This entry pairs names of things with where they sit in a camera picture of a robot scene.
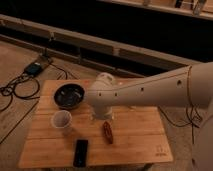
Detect red brown pepper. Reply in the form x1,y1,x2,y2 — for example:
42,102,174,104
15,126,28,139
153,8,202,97
103,121,113,144

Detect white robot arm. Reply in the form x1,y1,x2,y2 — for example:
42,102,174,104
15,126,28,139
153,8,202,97
85,62,213,171

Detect dark ceramic bowl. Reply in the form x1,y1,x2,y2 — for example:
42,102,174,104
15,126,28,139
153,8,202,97
54,83,85,110

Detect white ceramic mug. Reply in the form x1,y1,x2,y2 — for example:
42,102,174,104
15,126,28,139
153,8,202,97
51,110,72,135

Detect wooden table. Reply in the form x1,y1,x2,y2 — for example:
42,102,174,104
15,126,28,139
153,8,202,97
19,80,173,168

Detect black smartphone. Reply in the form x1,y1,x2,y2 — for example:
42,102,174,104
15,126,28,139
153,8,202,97
73,140,88,167

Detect black power adapter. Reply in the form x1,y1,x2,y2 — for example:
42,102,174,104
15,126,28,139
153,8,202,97
24,62,42,76

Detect black floor cable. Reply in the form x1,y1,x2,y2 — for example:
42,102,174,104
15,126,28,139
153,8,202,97
0,72,41,113

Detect black cables at right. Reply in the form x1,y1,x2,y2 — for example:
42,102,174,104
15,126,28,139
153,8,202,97
158,104,204,144

